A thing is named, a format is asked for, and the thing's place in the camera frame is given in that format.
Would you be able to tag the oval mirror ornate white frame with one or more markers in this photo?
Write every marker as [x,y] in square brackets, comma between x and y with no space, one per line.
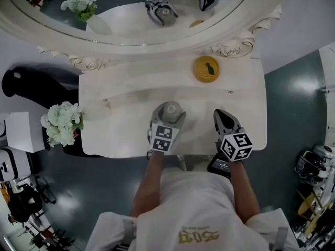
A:
[167,46]

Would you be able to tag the person's white shirt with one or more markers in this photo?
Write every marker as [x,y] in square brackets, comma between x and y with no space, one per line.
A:
[199,208]

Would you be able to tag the small white bottle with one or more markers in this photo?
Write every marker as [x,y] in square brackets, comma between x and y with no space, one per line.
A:
[171,111]

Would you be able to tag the black office chair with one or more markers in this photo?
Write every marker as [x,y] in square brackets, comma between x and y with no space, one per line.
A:
[24,203]

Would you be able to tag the black display device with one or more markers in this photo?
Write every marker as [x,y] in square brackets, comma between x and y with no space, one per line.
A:
[219,165]

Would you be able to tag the person's right forearm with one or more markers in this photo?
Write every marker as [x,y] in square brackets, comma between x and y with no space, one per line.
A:
[243,189]

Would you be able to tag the yellow round box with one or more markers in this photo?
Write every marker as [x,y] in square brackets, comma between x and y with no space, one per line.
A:
[206,68]

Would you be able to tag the person's left forearm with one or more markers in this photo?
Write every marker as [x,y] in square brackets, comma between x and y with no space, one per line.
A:
[149,182]

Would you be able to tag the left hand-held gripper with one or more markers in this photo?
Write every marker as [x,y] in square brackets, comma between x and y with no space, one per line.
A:
[163,137]

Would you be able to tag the white cabinet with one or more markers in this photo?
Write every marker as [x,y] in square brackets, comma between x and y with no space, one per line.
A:
[23,129]

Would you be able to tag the grey equipment pile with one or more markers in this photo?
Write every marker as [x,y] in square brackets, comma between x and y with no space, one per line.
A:
[312,166]

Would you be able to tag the white furniture panel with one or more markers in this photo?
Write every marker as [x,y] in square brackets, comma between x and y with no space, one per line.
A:
[328,88]

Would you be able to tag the white machine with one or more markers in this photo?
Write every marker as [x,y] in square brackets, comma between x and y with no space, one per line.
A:
[10,163]

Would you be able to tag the white flower bouquet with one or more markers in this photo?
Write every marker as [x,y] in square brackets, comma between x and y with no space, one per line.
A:
[61,121]

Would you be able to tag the yellow wooden frame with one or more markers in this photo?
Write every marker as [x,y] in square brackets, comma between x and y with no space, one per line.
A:
[314,210]

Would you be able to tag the white table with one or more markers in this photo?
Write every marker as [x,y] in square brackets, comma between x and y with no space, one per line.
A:
[131,88]

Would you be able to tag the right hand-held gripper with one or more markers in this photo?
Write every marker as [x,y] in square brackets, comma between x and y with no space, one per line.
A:
[236,146]

